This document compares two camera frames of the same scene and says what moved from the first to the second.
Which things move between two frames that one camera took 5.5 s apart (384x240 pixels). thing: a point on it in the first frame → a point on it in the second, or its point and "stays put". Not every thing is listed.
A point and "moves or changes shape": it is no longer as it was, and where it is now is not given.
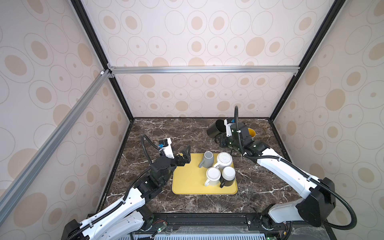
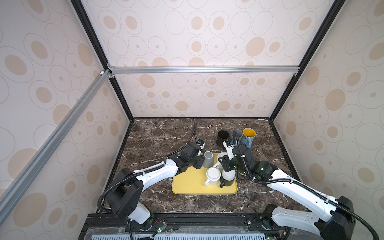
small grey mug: [208, 160] stays put
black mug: [216, 127] moves or changes shape
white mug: [213, 175] stays put
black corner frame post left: [87, 21] stays put
